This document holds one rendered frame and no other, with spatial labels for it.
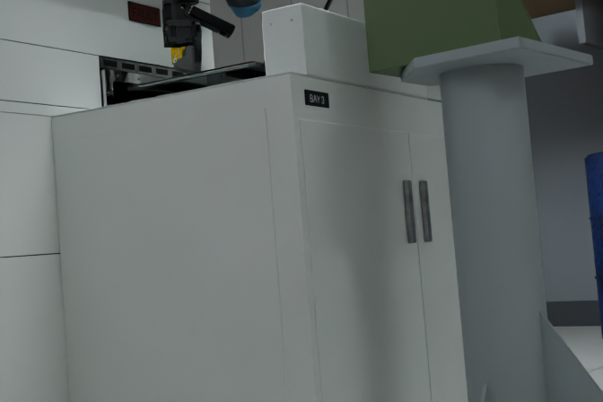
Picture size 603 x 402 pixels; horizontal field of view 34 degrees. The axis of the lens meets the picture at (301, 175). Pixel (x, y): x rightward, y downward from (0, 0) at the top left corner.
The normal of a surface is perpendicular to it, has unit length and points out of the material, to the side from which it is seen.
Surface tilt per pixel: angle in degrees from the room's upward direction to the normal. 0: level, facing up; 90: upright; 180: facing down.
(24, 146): 90
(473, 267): 90
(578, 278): 90
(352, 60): 90
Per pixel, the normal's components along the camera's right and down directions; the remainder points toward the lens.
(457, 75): -0.67, 0.00
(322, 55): 0.84, -0.11
